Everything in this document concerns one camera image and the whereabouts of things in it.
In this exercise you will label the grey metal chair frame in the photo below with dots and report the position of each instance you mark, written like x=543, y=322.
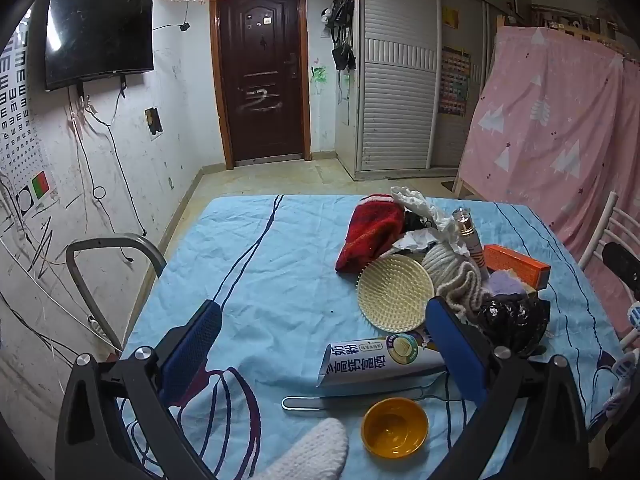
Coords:
x=145, y=247

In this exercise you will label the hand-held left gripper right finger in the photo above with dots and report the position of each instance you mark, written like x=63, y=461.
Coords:
x=457, y=355

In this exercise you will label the hanging black bags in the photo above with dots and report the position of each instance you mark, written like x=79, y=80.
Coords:
x=342, y=55

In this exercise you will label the person's right hand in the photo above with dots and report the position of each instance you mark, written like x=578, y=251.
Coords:
x=622, y=375

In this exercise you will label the eye chart wall poster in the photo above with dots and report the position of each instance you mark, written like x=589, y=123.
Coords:
x=20, y=135

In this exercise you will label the white tissue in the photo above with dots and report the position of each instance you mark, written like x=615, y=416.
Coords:
x=450, y=235

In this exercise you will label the light blue tablecloth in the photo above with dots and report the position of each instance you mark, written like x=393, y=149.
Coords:
x=280, y=280

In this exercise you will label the dark brown door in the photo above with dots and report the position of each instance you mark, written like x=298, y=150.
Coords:
x=265, y=60

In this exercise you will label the yellow sticker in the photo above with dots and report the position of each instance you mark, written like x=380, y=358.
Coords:
x=450, y=17

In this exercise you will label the orange bowl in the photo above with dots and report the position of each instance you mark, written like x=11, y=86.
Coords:
x=395, y=430

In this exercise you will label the person's left hand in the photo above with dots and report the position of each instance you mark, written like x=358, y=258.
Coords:
x=315, y=450

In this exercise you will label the broken wall socket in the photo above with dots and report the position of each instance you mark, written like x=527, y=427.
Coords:
x=153, y=121

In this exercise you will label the white milk powder packet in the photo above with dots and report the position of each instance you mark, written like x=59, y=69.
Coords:
x=360, y=365

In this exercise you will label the white metal chair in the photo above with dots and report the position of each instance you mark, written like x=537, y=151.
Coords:
x=597, y=232

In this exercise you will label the black plastic bag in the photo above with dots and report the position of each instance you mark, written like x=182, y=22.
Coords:
x=515, y=320

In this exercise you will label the black wall television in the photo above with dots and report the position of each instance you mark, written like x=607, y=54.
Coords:
x=100, y=30

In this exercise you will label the orange box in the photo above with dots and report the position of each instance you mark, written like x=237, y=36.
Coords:
x=515, y=262

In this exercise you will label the metal tongs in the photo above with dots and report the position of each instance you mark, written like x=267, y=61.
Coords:
x=300, y=398

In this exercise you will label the purple cloth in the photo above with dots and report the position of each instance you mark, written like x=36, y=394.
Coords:
x=505, y=285

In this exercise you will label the white lace cloth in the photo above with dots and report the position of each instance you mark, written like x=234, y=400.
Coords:
x=415, y=200

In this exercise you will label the cream knitted scarf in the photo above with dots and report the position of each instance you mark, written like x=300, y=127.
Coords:
x=445, y=265

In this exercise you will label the white slatted wardrobe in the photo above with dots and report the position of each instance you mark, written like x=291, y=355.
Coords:
x=395, y=110

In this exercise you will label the black cloth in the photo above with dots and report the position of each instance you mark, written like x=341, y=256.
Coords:
x=416, y=222

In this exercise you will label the colourful grid poster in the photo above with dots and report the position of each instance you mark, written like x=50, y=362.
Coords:
x=454, y=82

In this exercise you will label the pink tree print curtain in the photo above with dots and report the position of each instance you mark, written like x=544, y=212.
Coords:
x=550, y=135

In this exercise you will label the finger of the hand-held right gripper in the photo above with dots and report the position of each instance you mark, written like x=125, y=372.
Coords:
x=622, y=270

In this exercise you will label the red knitted hat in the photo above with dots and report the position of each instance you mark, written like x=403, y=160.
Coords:
x=370, y=235

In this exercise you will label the cream round massage brush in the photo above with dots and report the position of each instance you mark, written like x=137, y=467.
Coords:
x=395, y=292

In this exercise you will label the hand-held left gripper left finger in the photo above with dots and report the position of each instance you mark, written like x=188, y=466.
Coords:
x=192, y=345

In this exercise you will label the white power strip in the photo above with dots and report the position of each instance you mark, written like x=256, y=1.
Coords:
x=100, y=326

